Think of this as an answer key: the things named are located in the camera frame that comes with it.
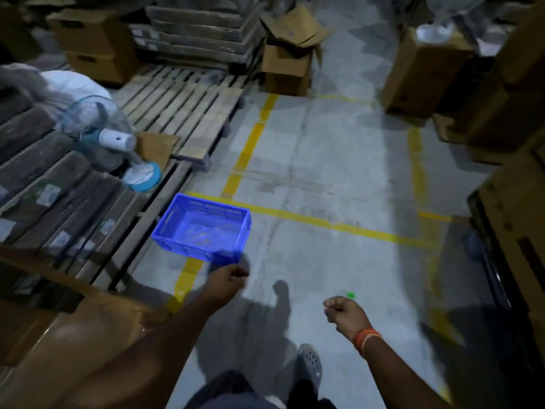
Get person's right hand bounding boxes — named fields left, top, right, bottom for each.
left=322, top=296, right=374, bottom=342

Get person's left hand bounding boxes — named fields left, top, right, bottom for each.
left=203, top=264, right=250, bottom=310

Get person's right forearm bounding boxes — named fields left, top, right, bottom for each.
left=362, top=334, right=452, bottom=409

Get person's left forearm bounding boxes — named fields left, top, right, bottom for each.
left=55, top=293, right=222, bottom=409

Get orange wristband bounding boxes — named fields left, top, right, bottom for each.
left=351, top=327, right=383, bottom=358

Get long wooden pallet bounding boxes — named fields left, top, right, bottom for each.
left=72, top=159, right=195, bottom=293

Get dark plaid trousers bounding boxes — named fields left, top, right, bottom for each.
left=183, top=369, right=337, bottom=409

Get grey-blue shirt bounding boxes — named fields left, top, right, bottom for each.
left=198, top=391, right=286, bottom=409

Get small cardboard piece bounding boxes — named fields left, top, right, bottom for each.
left=135, top=131, right=179, bottom=171

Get light wooden pallet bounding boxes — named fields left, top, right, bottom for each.
left=111, top=63, right=246, bottom=172

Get white teal table fan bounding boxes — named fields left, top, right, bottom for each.
left=55, top=94, right=162, bottom=193

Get open cardboard box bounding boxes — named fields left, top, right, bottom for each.
left=259, top=3, right=336, bottom=98

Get tall cardboard box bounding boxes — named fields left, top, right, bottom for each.
left=380, top=27, right=477, bottom=119

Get closed cardboard box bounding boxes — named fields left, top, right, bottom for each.
left=64, top=48, right=144, bottom=86
left=47, top=8, right=137, bottom=58

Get large cardboard boxes row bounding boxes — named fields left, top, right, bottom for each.
left=432, top=0, right=545, bottom=165

